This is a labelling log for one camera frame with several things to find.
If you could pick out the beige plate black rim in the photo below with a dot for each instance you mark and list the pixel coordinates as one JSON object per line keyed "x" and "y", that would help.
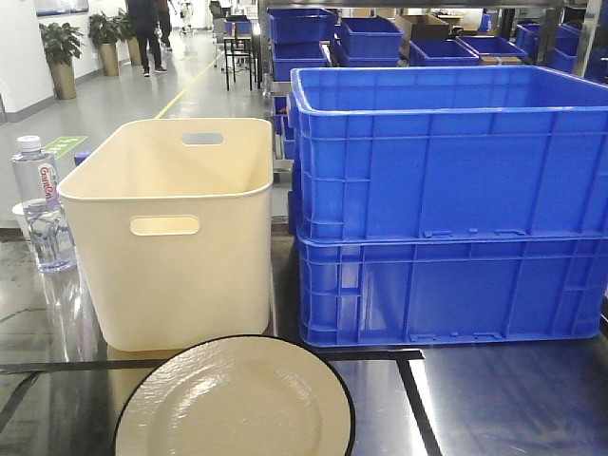
{"x": 239, "y": 395}

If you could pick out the blue crate on shelf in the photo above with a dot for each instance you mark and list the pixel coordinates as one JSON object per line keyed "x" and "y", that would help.
{"x": 291, "y": 26}

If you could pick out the lower blue crate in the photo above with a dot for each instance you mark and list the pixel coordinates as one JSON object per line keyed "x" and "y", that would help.
{"x": 415, "y": 293}

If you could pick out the large blue crate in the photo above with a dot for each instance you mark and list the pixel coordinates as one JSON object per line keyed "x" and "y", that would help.
{"x": 452, "y": 152}

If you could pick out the cream plastic bin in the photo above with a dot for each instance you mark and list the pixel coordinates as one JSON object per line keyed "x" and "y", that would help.
{"x": 171, "y": 220}

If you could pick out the black table with legs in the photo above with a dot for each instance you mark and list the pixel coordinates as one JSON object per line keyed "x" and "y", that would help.
{"x": 240, "y": 48}

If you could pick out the cardboard box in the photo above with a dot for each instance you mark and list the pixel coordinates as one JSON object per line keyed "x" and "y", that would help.
{"x": 422, "y": 27}

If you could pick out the person in dark clothes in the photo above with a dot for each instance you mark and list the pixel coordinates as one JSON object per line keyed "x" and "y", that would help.
{"x": 144, "y": 18}

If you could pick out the clear water bottle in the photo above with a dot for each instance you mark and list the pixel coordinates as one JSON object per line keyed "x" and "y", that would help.
{"x": 37, "y": 179}

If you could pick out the white plastic cup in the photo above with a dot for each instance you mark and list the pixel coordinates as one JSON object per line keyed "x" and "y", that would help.
{"x": 18, "y": 212}

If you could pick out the potted plant gold pot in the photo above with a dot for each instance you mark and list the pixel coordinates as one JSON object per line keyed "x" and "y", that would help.
{"x": 62, "y": 44}

